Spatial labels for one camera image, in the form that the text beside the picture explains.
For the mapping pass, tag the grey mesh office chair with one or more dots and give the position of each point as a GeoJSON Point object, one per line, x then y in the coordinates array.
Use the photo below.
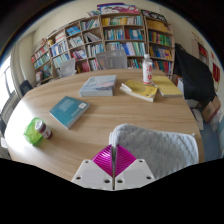
{"type": "Point", "coordinates": [111, 60]}

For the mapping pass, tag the teal book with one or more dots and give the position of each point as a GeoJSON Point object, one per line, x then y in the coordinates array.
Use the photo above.
{"type": "Point", "coordinates": [68, 111]}

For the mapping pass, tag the black office chair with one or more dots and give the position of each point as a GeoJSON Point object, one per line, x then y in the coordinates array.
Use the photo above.
{"type": "Point", "coordinates": [26, 87]}

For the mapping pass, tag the thin yellow book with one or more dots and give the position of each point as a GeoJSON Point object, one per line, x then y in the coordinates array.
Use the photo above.
{"type": "Point", "coordinates": [168, 86]}

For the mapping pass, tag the black cloth cover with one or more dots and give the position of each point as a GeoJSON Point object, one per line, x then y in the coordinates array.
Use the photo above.
{"type": "Point", "coordinates": [193, 76]}

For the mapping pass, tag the small red-lidded jar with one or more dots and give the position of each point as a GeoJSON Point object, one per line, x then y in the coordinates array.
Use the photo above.
{"type": "Point", "coordinates": [43, 129]}

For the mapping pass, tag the colourful poster board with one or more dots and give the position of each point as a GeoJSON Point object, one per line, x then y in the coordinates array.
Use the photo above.
{"type": "Point", "coordinates": [118, 8]}

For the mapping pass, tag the green plastic bag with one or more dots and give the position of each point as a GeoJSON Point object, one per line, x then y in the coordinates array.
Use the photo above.
{"type": "Point", "coordinates": [30, 135]}

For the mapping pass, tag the cardboard box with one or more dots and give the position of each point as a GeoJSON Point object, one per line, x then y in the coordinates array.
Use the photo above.
{"type": "Point", "coordinates": [210, 109]}

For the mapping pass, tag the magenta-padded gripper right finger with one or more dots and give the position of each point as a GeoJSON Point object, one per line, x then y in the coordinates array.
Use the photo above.
{"type": "Point", "coordinates": [128, 166]}

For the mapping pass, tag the thick yellow book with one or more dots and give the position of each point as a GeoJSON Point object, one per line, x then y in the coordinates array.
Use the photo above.
{"type": "Point", "coordinates": [140, 90]}

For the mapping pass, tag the light grey chair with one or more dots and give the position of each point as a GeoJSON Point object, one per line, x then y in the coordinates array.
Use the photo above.
{"type": "Point", "coordinates": [68, 67]}

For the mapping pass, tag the wooden bookshelf unit with books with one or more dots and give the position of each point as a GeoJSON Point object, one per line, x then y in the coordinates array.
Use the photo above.
{"type": "Point", "coordinates": [126, 33]}

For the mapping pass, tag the white knitted towel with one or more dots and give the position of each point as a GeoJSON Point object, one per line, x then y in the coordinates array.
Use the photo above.
{"type": "Point", "coordinates": [163, 146]}

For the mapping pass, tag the small wall shelf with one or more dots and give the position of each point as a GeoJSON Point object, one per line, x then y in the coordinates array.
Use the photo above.
{"type": "Point", "coordinates": [203, 50]}

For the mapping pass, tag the window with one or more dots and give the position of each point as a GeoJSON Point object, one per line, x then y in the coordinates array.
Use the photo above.
{"type": "Point", "coordinates": [6, 81]}

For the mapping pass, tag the black sign board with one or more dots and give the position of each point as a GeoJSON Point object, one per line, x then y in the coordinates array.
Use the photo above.
{"type": "Point", "coordinates": [153, 15]}

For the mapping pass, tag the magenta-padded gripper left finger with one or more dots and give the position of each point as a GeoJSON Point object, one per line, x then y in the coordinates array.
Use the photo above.
{"type": "Point", "coordinates": [100, 166]}

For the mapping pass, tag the white plastic drink bottle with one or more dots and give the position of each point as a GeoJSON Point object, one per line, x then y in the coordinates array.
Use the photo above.
{"type": "Point", "coordinates": [147, 71]}

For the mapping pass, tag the grey-blue book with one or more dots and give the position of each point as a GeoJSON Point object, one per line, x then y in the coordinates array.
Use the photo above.
{"type": "Point", "coordinates": [98, 85]}

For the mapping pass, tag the red wall hanging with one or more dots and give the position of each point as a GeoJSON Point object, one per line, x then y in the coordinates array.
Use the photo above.
{"type": "Point", "coordinates": [216, 71]}

